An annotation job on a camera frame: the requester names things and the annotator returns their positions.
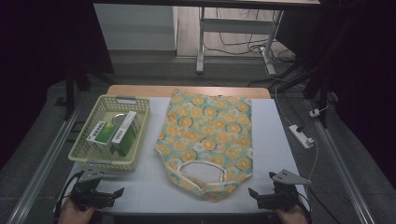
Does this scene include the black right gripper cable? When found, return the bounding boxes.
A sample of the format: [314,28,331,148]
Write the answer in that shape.
[297,186,313,223]

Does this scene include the white power strip cable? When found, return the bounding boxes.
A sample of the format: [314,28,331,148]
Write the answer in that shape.
[264,63,294,127]

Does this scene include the pale yellow plastic basket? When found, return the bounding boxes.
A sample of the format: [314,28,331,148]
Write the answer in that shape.
[67,94,152,174]

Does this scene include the person's left hand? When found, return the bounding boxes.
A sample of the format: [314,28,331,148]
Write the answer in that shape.
[57,199,96,224]

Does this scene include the black floor cables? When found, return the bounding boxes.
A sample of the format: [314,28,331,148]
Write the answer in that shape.
[203,8,297,64]

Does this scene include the round silver tin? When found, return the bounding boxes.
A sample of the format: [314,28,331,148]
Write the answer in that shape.
[110,112,128,127]

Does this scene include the white panel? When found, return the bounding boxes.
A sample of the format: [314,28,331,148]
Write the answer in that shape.
[92,3,179,51]

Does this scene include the person's right hand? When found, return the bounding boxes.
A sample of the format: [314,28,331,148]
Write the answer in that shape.
[275,204,310,224]

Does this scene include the white desk frame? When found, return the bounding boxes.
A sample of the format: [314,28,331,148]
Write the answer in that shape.
[194,7,285,76]

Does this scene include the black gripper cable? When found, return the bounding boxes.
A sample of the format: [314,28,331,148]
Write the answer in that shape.
[297,186,313,223]
[53,170,85,221]

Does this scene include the thin white cable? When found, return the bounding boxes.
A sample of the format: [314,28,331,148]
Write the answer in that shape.
[305,137,320,195]

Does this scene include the white power strip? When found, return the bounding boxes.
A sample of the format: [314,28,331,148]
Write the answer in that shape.
[288,123,316,150]

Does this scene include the black metal stand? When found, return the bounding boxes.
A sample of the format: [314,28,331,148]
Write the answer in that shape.
[55,62,115,121]
[302,46,339,129]

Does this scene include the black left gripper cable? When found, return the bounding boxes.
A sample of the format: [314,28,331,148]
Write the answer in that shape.
[53,170,85,221]

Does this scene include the green and white box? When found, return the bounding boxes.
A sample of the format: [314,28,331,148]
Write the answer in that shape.
[85,120,118,157]
[110,110,142,158]

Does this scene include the aluminium rail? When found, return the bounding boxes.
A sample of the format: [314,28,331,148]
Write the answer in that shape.
[305,98,378,224]
[5,101,86,224]

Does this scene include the fruit-patterned tablecloth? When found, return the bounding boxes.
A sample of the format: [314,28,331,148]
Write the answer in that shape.
[154,89,254,203]

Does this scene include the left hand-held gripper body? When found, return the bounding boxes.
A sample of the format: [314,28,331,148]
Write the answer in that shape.
[69,169,114,211]

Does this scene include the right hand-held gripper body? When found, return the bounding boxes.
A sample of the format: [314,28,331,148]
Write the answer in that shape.
[266,168,312,212]

